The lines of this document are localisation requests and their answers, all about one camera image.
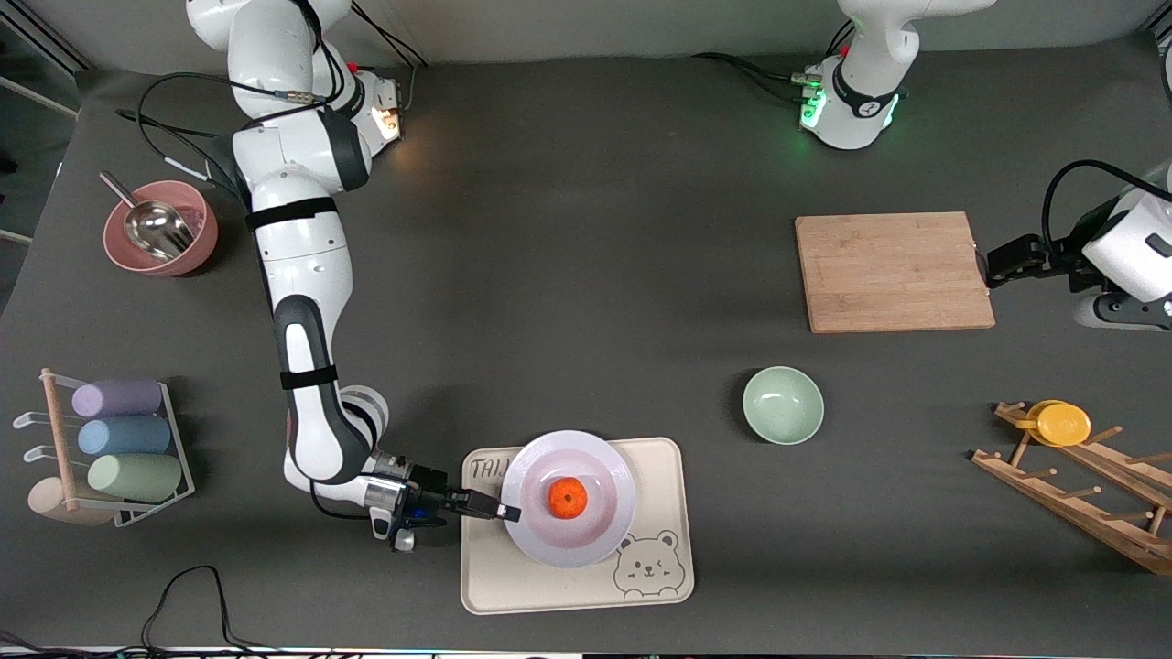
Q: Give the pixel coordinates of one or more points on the metal scoop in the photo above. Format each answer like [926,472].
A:
[151,229]

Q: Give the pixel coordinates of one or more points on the pink ribbed bowl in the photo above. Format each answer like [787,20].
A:
[200,233]

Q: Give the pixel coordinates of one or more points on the white rack with wooden rod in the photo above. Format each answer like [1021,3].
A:
[57,430]

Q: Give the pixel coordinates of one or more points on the green cup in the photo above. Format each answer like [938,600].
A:
[135,477]

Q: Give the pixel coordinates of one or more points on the purple cup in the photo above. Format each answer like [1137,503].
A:
[117,398]

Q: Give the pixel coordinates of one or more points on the wooden cutting board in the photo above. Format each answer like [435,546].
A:
[888,275]

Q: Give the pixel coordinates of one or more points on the blue cup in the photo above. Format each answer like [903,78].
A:
[124,436]

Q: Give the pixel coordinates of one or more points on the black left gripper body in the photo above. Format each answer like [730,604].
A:
[1053,257]

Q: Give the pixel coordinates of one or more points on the cream tray with bear print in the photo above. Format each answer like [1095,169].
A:
[549,590]

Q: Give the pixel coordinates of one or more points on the wooden mug rack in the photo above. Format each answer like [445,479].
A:
[1062,503]

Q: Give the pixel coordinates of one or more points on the green bowl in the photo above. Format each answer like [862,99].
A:
[783,405]

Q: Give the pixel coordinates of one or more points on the white round plate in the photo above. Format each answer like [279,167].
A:
[595,467]

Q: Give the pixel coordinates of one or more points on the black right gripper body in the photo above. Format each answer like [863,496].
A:
[428,495]

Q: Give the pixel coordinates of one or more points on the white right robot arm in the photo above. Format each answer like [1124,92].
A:
[302,265]

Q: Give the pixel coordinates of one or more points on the yellow mug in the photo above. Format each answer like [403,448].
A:
[1062,424]

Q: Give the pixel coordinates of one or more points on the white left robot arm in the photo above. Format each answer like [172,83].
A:
[856,101]

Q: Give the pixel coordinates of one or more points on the beige cup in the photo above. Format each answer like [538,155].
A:
[46,501]

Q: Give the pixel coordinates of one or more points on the orange fruit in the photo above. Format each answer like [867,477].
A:
[568,498]

